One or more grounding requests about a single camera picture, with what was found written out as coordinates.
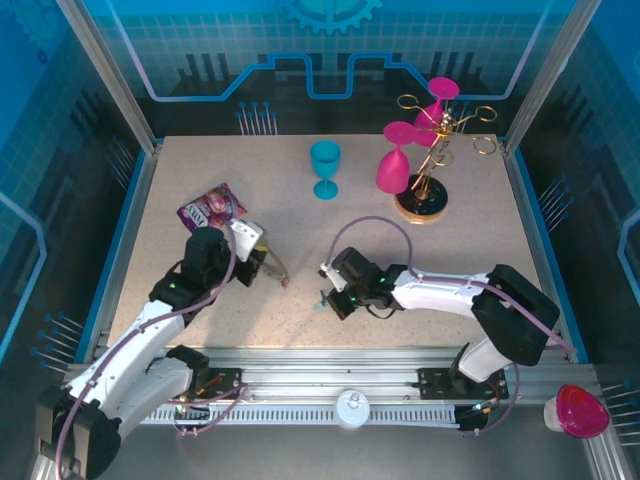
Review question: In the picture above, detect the purple candy bag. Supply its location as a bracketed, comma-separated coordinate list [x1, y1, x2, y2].
[175, 182, 249, 234]

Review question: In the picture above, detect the white round button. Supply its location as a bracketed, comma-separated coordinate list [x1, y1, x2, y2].
[333, 388, 372, 430]

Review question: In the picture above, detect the pink plastic goblet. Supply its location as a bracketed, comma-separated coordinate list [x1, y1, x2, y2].
[375, 121, 422, 195]
[412, 76, 461, 149]

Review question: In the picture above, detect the teal plastic goblet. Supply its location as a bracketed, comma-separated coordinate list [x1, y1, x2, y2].
[309, 140, 343, 201]

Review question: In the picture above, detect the black controller board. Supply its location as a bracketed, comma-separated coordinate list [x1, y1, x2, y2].
[455, 402, 490, 435]
[172, 403, 214, 437]

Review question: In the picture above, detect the white cup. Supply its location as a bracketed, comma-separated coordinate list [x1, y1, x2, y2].
[543, 397, 564, 432]

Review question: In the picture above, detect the pink plastic bowl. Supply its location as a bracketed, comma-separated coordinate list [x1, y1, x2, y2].
[555, 383, 611, 440]

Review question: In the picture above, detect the aluminium front rail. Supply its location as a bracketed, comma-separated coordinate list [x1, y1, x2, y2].
[64, 346, 601, 407]

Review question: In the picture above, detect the aluminium side rail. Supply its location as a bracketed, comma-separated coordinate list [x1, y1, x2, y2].
[501, 139, 581, 364]
[92, 139, 164, 351]

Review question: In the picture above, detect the gold wire glass rack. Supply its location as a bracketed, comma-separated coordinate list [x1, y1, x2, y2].
[396, 93, 501, 226]

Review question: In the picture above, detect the white slotted cable duct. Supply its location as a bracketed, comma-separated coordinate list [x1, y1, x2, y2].
[142, 403, 461, 427]

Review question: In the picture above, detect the aluminium frame post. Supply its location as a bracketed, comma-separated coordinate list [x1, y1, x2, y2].
[54, 0, 162, 151]
[504, 0, 599, 151]

